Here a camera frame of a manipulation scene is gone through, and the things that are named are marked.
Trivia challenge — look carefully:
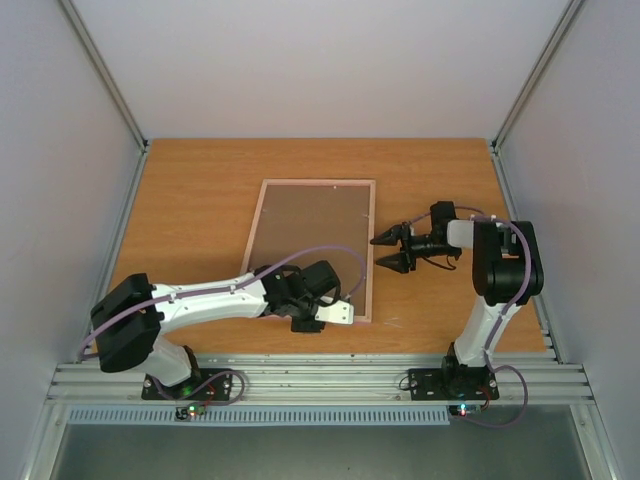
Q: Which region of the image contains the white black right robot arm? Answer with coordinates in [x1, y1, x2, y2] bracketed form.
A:
[370, 201, 544, 400]

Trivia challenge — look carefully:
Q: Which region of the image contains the aluminium corner post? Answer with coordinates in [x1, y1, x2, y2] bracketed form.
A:
[54, 0, 151, 151]
[489, 0, 586, 151]

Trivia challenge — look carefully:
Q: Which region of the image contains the right aluminium corner post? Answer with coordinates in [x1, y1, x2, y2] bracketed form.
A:
[489, 0, 586, 151]

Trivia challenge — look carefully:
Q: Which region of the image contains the pink wooden picture frame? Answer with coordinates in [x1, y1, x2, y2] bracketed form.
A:
[239, 177, 377, 325]

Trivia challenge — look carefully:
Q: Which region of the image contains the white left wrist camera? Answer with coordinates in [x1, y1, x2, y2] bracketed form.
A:
[314, 300, 355, 325]

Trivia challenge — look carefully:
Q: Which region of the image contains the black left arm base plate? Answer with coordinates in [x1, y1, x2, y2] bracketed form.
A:
[141, 368, 240, 402]

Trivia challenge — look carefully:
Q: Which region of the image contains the controller board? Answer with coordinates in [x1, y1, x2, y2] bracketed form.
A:
[449, 403, 487, 417]
[175, 404, 207, 421]

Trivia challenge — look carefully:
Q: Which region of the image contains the left controller board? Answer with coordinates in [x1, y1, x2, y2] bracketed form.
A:
[175, 404, 207, 421]

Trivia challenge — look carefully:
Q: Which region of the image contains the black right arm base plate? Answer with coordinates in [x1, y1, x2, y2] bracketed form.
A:
[408, 367, 500, 402]

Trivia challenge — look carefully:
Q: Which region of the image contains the brown cardboard backing board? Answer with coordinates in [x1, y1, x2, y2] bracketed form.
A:
[245, 183, 372, 321]

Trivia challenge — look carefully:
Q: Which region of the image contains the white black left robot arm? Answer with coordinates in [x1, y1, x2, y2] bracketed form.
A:
[89, 260, 354, 398]

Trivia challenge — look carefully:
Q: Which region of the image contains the aluminium front rail platform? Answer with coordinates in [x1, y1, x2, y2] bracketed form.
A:
[46, 352, 594, 406]

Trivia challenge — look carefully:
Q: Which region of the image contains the grey slotted cable duct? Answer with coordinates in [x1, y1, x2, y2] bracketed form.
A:
[67, 405, 450, 427]

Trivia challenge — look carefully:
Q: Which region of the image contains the right controller board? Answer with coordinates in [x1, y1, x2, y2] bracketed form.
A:
[449, 403, 487, 417]

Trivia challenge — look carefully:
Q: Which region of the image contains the left aluminium corner post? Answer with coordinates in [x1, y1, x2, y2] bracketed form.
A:
[54, 0, 151, 151]

